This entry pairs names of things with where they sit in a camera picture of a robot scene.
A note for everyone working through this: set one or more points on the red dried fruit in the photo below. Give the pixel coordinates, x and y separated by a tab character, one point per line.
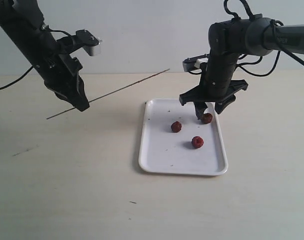
207	118
176	127
197	142

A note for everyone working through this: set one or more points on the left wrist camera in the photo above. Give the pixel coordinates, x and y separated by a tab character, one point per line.
88	42

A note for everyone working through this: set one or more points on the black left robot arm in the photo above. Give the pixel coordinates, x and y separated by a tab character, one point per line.
23	22

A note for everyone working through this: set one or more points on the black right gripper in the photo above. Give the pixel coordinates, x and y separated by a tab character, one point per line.
216	84

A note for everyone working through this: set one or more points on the white rectangular plastic tray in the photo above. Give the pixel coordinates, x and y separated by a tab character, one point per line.
165	152

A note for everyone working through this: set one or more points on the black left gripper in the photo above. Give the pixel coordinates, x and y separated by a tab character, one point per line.
60	73

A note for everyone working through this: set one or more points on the thin metal skewer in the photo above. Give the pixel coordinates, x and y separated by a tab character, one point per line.
113	92

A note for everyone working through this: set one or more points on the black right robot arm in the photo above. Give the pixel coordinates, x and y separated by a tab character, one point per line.
257	36

